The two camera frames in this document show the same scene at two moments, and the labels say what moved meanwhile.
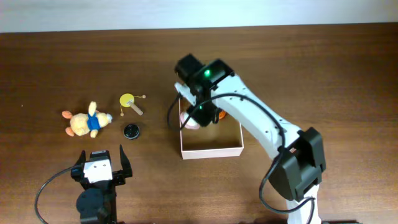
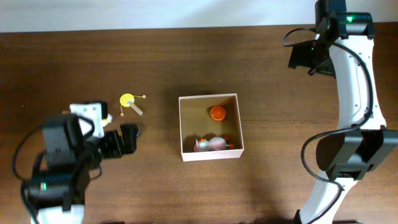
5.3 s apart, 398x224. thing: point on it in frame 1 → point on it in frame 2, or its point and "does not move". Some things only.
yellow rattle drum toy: [127, 100] does not move
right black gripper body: [205, 112] → [315, 56]
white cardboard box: [222, 139] does not move
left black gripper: [120, 175] → [130, 144]
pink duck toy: [191, 123] → [215, 144]
